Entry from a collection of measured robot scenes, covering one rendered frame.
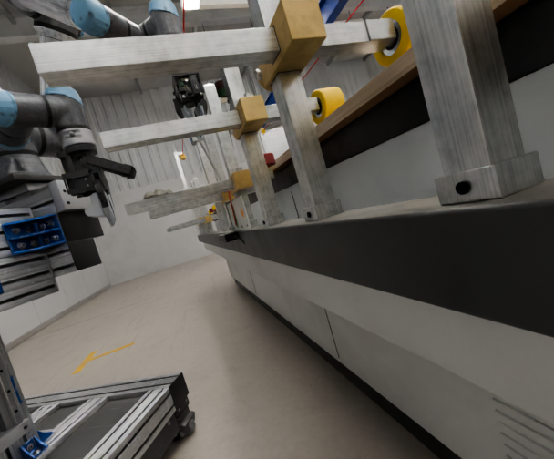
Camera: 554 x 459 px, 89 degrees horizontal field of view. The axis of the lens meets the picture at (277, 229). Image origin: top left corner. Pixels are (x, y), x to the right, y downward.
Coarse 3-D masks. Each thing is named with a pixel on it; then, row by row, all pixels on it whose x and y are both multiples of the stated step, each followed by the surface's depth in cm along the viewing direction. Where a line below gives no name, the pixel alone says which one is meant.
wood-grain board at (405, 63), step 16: (496, 0) 30; (512, 0) 29; (528, 0) 30; (496, 16) 32; (400, 64) 42; (384, 80) 46; (400, 80) 44; (368, 96) 50; (384, 96) 50; (336, 112) 59; (352, 112) 55; (320, 128) 67; (336, 128) 65; (288, 160) 90
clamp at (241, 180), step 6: (234, 174) 81; (240, 174) 82; (246, 174) 82; (234, 180) 82; (240, 180) 82; (246, 180) 82; (234, 186) 84; (240, 186) 81; (246, 186) 82; (234, 192) 88
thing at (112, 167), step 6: (90, 156) 72; (90, 162) 72; (96, 162) 73; (102, 162) 73; (108, 162) 74; (114, 162) 74; (102, 168) 75; (108, 168) 74; (114, 168) 74; (120, 168) 74; (126, 168) 75; (132, 168) 76; (120, 174) 76; (126, 174) 75; (132, 174) 76
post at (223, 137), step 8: (208, 88) 86; (208, 96) 86; (216, 96) 87; (208, 104) 87; (216, 104) 87; (216, 112) 87; (216, 136) 90; (224, 136) 88; (224, 144) 88; (224, 152) 88; (232, 152) 88; (224, 160) 89; (232, 160) 88; (232, 168) 88; (240, 192) 89; (248, 200) 90; (248, 208) 90; (248, 216) 89
